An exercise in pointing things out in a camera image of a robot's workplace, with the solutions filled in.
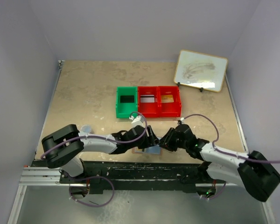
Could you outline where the pink leather card holder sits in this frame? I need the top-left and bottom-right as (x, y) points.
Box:
(132, 146), (162, 155)

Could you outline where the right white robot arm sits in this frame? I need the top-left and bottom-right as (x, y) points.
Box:
(159, 124), (280, 202)

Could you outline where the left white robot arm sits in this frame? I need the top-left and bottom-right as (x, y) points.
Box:
(41, 124), (160, 178)

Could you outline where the white card in red bin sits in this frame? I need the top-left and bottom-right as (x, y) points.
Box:
(140, 95), (155, 103)

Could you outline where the black card in green bin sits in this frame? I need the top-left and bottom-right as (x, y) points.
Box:
(120, 95), (135, 104)

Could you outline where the gold card in red bin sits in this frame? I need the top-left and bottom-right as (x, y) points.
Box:
(161, 94), (174, 103)

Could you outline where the middle red plastic bin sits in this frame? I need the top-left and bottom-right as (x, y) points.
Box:
(138, 86), (159, 118)

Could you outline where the red plastic bin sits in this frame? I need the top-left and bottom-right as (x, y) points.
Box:
(138, 86), (159, 118)
(159, 85), (182, 118)

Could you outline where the right red plastic bin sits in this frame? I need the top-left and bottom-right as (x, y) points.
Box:
(159, 85), (182, 118)

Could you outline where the green plastic bin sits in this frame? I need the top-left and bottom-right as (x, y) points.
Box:
(115, 86), (138, 119)

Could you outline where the clear jar of paper clips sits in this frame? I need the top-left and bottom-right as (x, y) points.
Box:
(80, 125), (93, 133)

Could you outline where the small framed whiteboard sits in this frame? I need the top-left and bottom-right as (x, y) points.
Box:
(174, 49), (228, 92)

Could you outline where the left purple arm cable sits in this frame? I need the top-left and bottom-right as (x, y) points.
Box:
(40, 111), (147, 161)

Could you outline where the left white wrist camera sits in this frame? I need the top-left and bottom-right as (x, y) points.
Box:
(132, 116), (144, 126)

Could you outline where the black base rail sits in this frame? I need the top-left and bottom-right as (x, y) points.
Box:
(60, 161), (215, 194)

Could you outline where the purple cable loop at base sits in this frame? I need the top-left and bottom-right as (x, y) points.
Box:
(69, 174), (117, 208)

